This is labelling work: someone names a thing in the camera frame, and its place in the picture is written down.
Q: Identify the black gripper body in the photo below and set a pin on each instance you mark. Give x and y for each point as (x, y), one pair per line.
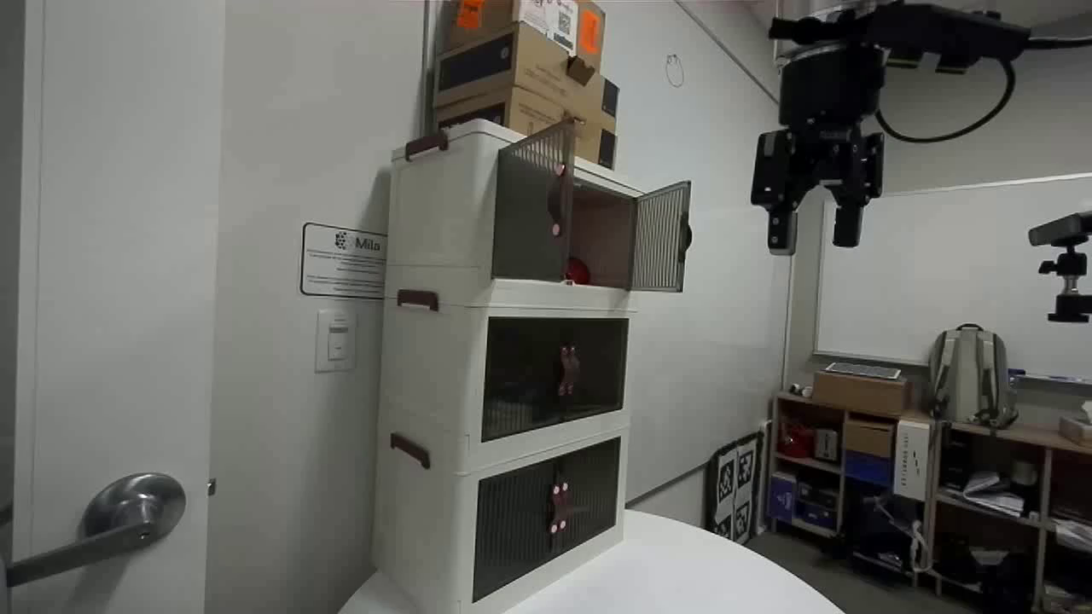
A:
(829, 91)

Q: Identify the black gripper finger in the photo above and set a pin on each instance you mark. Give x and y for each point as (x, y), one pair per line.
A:
(857, 172)
(773, 172)

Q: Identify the tinted top cabinet door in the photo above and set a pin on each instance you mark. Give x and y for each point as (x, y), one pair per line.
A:
(659, 241)
(531, 217)

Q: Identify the tinted cabinet door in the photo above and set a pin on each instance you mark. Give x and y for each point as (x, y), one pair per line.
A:
(659, 241)
(598, 362)
(590, 496)
(531, 217)
(511, 534)
(523, 381)

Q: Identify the tinted middle cabinet door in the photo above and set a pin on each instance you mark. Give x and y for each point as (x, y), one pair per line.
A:
(598, 362)
(523, 381)

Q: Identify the tinted bottom cabinet door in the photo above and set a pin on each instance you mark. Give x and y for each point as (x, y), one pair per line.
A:
(511, 534)
(590, 496)

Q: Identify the white three-tier storage cabinet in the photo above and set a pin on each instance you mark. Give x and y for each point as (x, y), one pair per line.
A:
(439, 362)

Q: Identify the white whiteboard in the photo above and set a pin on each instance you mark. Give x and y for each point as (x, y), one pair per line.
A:
(941, 273)

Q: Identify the small red object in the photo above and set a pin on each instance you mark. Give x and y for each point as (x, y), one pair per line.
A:
(576, 272)

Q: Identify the large brown cardboard box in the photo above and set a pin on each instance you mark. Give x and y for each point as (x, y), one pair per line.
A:
(857, 392)

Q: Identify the grey backpack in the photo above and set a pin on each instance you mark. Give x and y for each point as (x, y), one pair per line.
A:
(970, 377)

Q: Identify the cardboard box with dark label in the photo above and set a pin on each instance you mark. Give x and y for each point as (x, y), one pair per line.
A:
(532, 113)
(500, 64)

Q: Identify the small brown cardboard box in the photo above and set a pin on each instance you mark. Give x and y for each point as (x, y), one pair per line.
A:
(872, 438)

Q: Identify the red shelf item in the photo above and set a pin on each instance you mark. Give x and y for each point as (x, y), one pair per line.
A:
(792, 438)

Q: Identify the white upright box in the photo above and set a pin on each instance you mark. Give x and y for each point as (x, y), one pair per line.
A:
(913, 454)

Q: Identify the blue storage bin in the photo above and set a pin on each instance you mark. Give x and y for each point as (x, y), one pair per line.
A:
(866, 467)

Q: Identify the wooden shelf unit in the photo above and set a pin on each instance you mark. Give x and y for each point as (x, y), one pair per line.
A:
(999, 434)

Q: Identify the cardboard box with orange stickers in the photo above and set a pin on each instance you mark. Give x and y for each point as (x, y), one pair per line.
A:
(500, 19)

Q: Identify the black-and-white calibration board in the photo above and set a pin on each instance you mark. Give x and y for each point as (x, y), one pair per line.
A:
(739, 488)

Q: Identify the blue storage box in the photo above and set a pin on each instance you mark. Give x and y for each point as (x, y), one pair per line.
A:
(781, 500)

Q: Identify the white room door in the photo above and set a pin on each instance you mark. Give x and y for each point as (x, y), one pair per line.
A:
(112, 284)

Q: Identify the black camera on mount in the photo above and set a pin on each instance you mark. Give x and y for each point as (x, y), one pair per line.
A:
(1062, 234)

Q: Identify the white wall sign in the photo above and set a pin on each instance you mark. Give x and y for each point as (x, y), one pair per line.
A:
(342, 261)

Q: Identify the white light switch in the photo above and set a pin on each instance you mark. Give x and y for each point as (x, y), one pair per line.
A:
(334, 342)

